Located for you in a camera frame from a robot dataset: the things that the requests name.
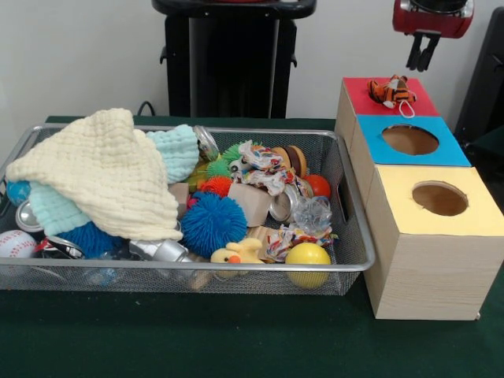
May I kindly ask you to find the blue spiky ball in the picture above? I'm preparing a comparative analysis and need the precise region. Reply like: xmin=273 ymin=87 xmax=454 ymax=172
xmin=180 ymin=191 xmax=248 ymax=259
xmin=58 ymin=220 xmax=124 ymax=260

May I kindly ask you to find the mint green cloth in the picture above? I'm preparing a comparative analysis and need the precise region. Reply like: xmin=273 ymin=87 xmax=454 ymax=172
xmin=29 ymin=124 xmax=199 ymax=236

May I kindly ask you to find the cream muslin cloth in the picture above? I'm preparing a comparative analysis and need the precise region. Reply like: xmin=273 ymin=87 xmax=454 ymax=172
xmin=5 ymin=108 xmax=184 ymax=242

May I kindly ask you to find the red-orange ball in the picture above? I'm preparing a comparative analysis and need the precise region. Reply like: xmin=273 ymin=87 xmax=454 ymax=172
xmin=302 ymin=173 xmax=332 ymax=198

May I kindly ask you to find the yellow duck plush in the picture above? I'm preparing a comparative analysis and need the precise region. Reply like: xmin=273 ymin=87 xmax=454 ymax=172
xmin=209 ymin=238 xmax=265 ymax=265

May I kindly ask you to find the yellow ball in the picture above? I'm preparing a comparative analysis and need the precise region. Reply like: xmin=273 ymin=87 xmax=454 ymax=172
xmin=285 ymin=243 xmax=332 ymax=288

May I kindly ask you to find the white baseball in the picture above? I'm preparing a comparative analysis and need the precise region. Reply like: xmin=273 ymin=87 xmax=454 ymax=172
xmin=0 ymin=230 xmax=37 ymax=259

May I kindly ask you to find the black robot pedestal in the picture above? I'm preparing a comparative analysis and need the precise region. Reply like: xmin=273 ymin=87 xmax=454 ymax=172
xmin=151 ymin=0 xmax=318 ymax=119

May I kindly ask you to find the orange striped tiger plush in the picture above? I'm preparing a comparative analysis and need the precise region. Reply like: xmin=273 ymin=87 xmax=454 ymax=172
xmin=367 ymin=74 xmax=419 ymax=118

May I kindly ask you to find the brown striped burger toy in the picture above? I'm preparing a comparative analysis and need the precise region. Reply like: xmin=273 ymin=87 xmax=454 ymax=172
xmin=272 ymin=145 xmax=307 ymax=176

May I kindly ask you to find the wooden three-hole sorting box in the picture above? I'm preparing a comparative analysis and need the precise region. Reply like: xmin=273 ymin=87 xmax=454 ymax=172
xmin=335 ymin=76 xmax=504 ymax=322

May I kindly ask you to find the blue globe ball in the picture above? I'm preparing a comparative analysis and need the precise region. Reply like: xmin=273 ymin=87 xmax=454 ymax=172
xmin=6 ymin=180 xmax=32 ymax=207

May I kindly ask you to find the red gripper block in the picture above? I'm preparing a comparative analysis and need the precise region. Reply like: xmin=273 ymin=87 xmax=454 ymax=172
xmin=392 ymin=0 xmax=475 ymax=73

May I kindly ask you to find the dark green tablecloth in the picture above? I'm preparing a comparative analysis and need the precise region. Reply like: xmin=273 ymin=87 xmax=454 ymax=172
xmin=472 ymin=124 xmax=504 ymax=158
xmin=0 ymin=115 xmax=504 ymax=378

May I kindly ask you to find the black stand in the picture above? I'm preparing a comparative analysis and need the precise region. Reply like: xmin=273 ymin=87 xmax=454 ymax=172
xmin=454 ymin=6 xmax=504 ymax=158

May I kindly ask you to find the shallow clear mesh bin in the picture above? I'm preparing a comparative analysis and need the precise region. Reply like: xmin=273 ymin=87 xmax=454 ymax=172
xmin=0 ymin=122 xmax=376 ymax=297

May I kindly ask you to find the silver plastic toy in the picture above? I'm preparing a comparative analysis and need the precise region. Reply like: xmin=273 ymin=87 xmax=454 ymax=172
xmin=128 ymin=238 xmax=195 ymax=264

